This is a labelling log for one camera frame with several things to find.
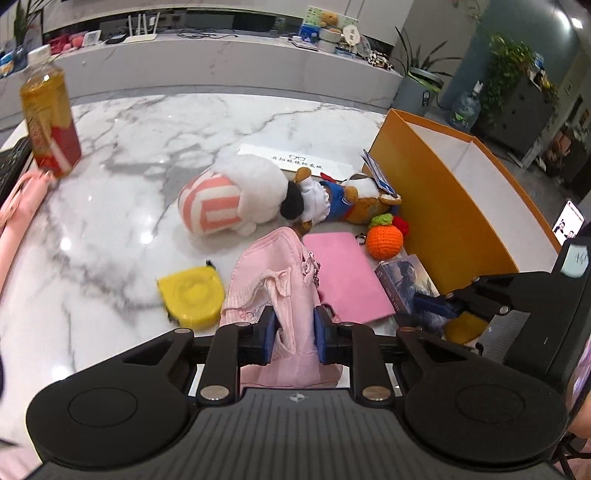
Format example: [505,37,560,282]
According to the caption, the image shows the yellow tea bottle red label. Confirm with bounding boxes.
[19,45,83,178]

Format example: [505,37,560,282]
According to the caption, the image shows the pink notebook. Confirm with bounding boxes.
[302,232,397,324]

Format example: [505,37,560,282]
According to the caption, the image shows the pink cloth hat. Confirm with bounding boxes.
[219,227,345,388]

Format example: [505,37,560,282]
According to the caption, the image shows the long leaf plant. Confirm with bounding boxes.
[394,25,462,79]

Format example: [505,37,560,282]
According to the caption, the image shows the brown dog plush toy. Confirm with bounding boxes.
[293,150,402,230]

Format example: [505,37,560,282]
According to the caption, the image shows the yellow tape measure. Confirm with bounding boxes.
[156,261,226,330]

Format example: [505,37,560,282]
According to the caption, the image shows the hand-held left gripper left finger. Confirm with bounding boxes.
[122,305,278,404]

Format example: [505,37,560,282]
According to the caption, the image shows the white paper card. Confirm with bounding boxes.
[238,143,365,182]

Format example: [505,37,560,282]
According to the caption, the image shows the crochet orange fruit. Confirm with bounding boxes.
[367,213,406,260]

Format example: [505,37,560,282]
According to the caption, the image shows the white marble counter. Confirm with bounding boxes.
[0,21,404,134]

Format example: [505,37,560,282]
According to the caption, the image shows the blue water jug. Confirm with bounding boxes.
[450,80,485,132]

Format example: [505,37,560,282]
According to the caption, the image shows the green white poster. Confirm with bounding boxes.
[302,6,361,38]

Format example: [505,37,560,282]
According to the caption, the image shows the white sheep plush toy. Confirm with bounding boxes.
[179,151,306,237]

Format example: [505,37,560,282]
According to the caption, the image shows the black keyboard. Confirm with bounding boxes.
[0,136,35,204]

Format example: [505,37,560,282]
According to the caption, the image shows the dark cover book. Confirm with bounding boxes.
[374,254,441,324]

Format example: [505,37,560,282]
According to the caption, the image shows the yellow soft object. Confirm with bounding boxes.
[443,310,490,344]

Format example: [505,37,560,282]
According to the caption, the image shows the person's pink clothing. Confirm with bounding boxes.
[0,438,42,480]

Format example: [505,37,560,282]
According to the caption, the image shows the person's right forearm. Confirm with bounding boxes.
[566,344,591,439]

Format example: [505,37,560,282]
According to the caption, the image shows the orange cardboard box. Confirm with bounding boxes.
[368,108,566,296]

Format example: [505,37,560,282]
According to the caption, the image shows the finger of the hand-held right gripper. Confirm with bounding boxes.
[445,274,525,302]
[412,293,509,324]

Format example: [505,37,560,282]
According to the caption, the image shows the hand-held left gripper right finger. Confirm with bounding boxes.
[313,305,467,403]

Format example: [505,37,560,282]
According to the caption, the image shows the trailing green plant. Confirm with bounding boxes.
[482,34,559,125]

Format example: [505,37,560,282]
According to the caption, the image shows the grey drawer cabinet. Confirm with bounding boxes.
[475,74,559,158]

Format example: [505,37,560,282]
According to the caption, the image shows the white router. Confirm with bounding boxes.
[124,13,162,44]

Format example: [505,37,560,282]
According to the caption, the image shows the black cable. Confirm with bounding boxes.
[178,27,237,41]

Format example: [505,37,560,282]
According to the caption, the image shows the smartphone with lit screen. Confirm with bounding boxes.
[551,198,585,247]

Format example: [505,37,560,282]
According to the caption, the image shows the pink red plush items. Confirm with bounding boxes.
[50,34,86,52]

